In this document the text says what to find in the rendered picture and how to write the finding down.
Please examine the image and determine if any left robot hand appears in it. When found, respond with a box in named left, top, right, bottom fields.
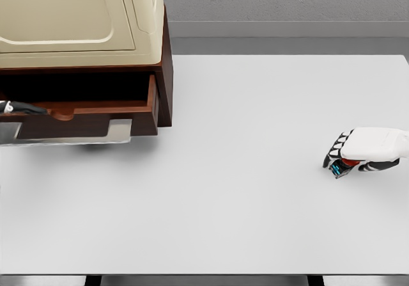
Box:
left=0, top=100, right=49, bottom=116

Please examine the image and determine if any beige and brown wooden cabinet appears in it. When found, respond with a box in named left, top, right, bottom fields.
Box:
left=0, top=0, right=174, bottom=129

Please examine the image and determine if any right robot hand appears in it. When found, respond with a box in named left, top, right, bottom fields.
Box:
left=322, top=126, right=409, bottom=173

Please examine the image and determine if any brown drawer with silver handle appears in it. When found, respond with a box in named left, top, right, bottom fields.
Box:
left=0, top=73, right=160, bottom=147

